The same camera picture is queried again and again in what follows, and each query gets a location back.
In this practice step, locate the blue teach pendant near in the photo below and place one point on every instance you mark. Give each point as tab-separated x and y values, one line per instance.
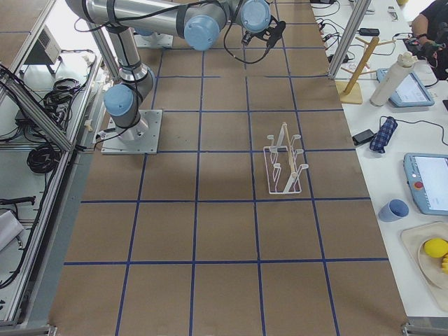
427	180

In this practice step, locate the seated person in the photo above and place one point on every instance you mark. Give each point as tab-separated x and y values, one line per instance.
425	28

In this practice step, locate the blue teach pendant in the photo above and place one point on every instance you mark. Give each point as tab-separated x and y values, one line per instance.
427	180
411	93

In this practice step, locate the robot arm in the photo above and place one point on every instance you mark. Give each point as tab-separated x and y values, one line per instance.
148	34
154	24

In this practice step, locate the beige bowl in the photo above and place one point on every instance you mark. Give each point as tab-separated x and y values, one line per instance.
431	268

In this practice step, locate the black box on table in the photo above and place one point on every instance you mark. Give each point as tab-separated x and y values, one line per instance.
363	137

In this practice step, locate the wooden mug tree stand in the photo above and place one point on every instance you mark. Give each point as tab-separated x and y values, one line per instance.
350	91

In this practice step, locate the blue plaid folded umbrella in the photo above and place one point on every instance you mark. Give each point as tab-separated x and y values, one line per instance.
383	136

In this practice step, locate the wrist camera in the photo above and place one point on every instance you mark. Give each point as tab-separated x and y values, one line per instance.
270	35

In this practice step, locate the white wire cup rack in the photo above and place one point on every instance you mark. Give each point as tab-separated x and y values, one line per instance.
282	168

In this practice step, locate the yellow lemon toy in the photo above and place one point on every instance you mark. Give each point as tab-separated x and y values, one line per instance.
436	247

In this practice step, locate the blue mug on table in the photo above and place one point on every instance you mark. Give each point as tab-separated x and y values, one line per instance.
393	211

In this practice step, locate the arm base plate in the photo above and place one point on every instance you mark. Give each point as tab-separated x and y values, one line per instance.
141	138
165	42

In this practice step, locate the blue teach pendant far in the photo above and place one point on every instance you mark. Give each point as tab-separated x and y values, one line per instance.
411	93

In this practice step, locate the aluminium frame post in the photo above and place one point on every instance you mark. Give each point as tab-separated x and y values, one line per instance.
352	26

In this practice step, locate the grey control box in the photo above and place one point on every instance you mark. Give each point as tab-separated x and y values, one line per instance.
46	51

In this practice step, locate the yellow toy piece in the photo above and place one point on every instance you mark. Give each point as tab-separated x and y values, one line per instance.
444	264

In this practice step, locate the beige tray on table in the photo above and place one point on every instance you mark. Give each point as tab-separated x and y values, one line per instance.
424	297

